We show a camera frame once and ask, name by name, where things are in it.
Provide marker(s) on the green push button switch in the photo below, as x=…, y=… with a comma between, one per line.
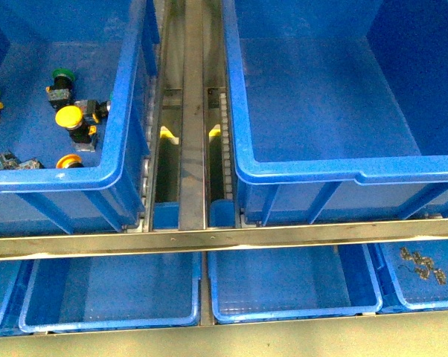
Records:
x=61, y=93

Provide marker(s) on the yellow mushroom push button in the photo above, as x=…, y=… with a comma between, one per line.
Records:
x=83, y=135

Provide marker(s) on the metal shelf divider rail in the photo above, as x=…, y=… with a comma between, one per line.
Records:
x=192, y=185

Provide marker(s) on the black switch contact block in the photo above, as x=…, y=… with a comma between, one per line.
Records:
x=8, y=161

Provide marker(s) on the horizontal push button switch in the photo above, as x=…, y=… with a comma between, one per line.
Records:
x=94, y=112

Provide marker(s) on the small black metal parts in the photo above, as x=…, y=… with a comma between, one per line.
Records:
x=422, y=272

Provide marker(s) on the metal shelf front rail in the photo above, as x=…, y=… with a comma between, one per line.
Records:
x=156, y=242

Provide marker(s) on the blue middle upper bin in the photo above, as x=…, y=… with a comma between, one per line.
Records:
x=339, y=109

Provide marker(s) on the blue bin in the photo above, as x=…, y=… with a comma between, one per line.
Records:
x=112, y=292
x=75, y=85
x=278, y=284
x=339, y=109
x=384, y=258

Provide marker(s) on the blue lower left bin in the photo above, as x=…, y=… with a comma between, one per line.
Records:
x=112, y=292

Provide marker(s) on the blue left upper bin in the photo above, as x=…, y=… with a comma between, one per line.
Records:
x=75, y=85

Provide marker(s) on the blue lower right bin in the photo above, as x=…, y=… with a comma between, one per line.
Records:
x=384, y=258

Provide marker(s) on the blue lower middle bin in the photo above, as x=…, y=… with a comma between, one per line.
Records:
x=278, y=284

